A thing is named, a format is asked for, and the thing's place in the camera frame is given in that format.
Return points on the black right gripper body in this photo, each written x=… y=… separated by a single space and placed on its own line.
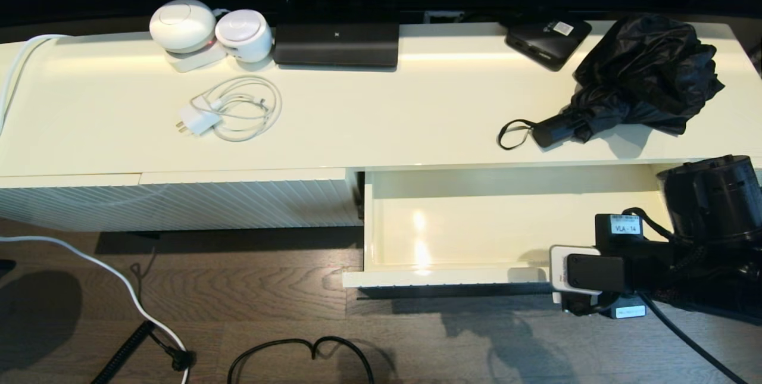
x=622 y=242

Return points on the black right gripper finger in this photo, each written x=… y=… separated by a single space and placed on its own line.
x=595 y=308

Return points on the white cabinet drawer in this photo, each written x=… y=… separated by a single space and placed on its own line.
x=476 y=223

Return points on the black umbrella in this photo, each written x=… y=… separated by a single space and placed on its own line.
x=643 y=68

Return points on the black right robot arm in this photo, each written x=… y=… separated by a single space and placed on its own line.
x=714 y=199

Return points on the white TV cabinet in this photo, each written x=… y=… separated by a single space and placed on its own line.
x=417 y=110

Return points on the black set-top box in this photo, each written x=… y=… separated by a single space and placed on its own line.
x=545 y=41

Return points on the black rectangular soundbar box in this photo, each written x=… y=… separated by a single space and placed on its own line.
x=336 y=44

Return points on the small white round speaker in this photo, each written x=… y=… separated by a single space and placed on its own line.
x=244 y=36

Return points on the white flat box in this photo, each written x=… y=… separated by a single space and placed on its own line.
x=196 y=61

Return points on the large white round speaker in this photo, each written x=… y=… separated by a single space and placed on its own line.
x=181 y=25

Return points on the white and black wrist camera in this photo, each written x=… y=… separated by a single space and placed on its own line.
x=586 y=271

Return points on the white wall socket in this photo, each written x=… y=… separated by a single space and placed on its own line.
x=443 y=16

